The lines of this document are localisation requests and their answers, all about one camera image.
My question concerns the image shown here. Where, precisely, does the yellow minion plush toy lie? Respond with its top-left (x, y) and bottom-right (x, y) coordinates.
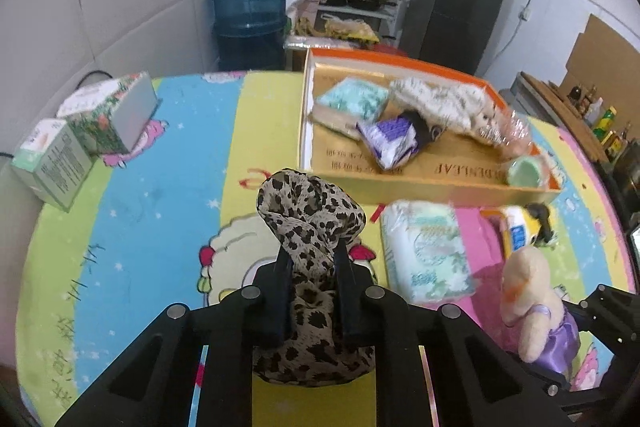
top-left (480, 202), bottom-right (558, 259)

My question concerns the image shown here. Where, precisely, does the black frying pan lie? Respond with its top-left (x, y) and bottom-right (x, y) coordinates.
top-left (347, 0), bottom-right (397, 12)

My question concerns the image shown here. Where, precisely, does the brown cardboard sheet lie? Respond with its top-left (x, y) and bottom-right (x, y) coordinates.
top-left (560, 15), bottom-right (640, 136)

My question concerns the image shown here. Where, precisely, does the floral tissue box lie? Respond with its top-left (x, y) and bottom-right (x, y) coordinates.
top-left (56, 72), bottom-right (158, 155)

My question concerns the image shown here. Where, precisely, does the leopard print cloth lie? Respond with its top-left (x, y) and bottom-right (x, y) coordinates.
top-left (254, 169), bottom-right (375, 387)

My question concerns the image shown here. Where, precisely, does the banana bunch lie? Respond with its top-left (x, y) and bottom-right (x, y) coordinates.
top-left (294, 17), bottom-right (316, 37)

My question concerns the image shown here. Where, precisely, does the green metal low table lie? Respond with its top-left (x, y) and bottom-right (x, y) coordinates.
top-left (284, 35), bottom-right (360, 72)

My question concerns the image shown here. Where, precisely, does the green soft sponge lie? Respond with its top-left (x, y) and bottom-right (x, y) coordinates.
top-left (506, 155), bottom-right (551, 188)

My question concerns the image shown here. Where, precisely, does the green bottle yellow cap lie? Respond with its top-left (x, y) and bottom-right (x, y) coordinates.
top-left (593, 106), bottom-right (617, 141)

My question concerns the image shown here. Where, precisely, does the pink plastic container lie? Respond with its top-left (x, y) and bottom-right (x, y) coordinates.
top-left (297, 0), bottom-right (322, 26)

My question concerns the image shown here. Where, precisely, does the grey cabinet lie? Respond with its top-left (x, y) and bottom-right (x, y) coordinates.
top-left (499, 72), bottom-right (565, 129)

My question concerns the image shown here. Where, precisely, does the orange gold cardboard box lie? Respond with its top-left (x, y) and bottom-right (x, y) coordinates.
top-left (297, 48), bottom-right (560, 207)

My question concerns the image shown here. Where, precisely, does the pink bunny plush doll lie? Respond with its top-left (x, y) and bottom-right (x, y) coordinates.
top-left (471, 101), bottom-right (534, 159)

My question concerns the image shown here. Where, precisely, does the purple white small packet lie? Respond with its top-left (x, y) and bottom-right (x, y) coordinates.
top-left (356, 116), bottom-right (420, 170)

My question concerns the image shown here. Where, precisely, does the teal tissue pack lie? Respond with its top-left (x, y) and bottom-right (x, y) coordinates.
top-left (310, 77), bottom-right (388, 141)

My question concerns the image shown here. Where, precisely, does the teddy bear purple dress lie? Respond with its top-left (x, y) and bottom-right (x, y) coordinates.
top-left (499, 246), bottom-right (580, 377)

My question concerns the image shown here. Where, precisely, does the green white tissue box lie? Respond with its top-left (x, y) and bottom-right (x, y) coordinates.
top-left (11, 118), bottom-right (93, 212)

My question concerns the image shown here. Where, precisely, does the egg tray with eggs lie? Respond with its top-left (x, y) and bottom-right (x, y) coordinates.
top-left (322, 14), bottom-right (380, 44)

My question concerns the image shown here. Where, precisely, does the red plastic basket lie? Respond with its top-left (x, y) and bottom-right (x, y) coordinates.
top-left (371, 43), bottom-right (408, 57)

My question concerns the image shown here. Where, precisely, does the green white tissue pack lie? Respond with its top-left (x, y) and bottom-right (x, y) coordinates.
top-left (381, 200), bottom-right (476, 306)

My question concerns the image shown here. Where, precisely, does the white speckled soft cloth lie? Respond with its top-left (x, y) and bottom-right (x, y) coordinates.
top-left (390, 78), bottom-right (498, 135)

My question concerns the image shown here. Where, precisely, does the blue water jug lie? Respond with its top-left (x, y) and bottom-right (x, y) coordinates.
top-left (210, 0), bottom-right (288, 72)

